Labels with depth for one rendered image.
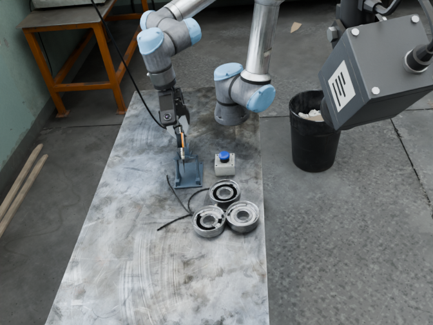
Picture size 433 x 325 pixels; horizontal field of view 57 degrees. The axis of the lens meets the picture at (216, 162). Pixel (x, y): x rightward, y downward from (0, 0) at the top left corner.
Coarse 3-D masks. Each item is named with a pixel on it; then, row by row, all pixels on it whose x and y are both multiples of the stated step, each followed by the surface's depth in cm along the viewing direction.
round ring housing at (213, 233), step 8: (200, 208) 128; (208, 208) 129; (216, 208) 128; (208, 216) 127; (216, 216) 126; (224, 216) 124; (224, 224) 123; (200, 232) 122; (208, 232) 121; (216, 232) 122
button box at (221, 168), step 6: (216, 156) 145; (234, 156) 144; (216, 162) 143; (222, 162) 142; (228, 162) 142; (234, 162) 142; (216, 168) 142; (222, 168) 141; (228, 168) 141; (234, 168) 141; (216, 174) 143; (222, 174) 143; (228, 174) 143; (234, 174) 143
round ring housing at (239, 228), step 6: (234, 204) 128; (240, 204) 129; (246, 204) 129; (252, 204) 127; (228, 210) 127; (240, 210) 127; (246, 210) 127; (258, 210) 125; (228, 216) 126; (234, 216) 125; (240, 216) 128; (246, 216) 128; (258, 216) 123; (228, 222) 124; (240, 222) 123; (252, 222) 121; (258, 222) 124; (234, 228) 123; (240, 228) 121; (246, 228) 121; (252, 228) 122
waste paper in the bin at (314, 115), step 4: (312, 112) 249; (316, 112) 248; (300, 116) 244; (304, 116) 247; (308, 116) 246; (312, 116) 248; (316, 116) 239; (320, 116) 239; (312, 120) 239; (316, 120) 239; (320, 120) 238
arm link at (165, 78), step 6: (162, 72) 124; (168, 72) 117; (174, 72) 119; (150, 78) 119; (156, 78) 117; (162, 78) 117; (168, 78) 117; (174, 78) 119; (156, 84) 119; (162, 84) 118
